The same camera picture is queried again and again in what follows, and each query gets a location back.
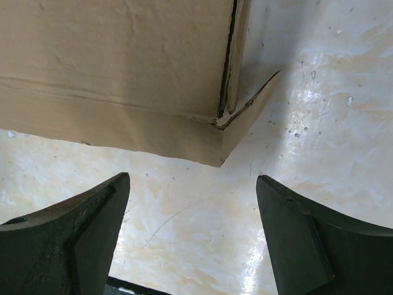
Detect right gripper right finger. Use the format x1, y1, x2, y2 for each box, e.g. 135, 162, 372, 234
256, 175, 392, 294

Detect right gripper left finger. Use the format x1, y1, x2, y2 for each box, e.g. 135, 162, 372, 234
1, 173, 130, 294

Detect brown cardboard box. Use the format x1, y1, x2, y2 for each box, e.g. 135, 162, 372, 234
1, 1, 281, 167

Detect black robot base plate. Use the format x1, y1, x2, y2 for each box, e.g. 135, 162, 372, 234
104, 277, 164, 295

